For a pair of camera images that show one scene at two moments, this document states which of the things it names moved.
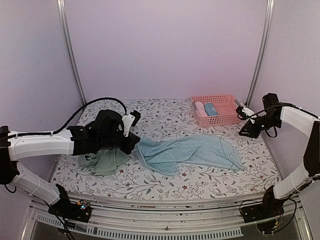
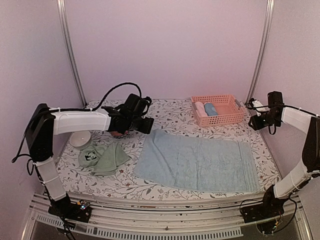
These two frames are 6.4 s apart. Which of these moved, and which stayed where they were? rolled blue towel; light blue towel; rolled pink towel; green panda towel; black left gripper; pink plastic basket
Moved: light blue towel; black left gripper
Stayed: green panda towel; pink plastic basket; rolled blue towel; rolled pink towel
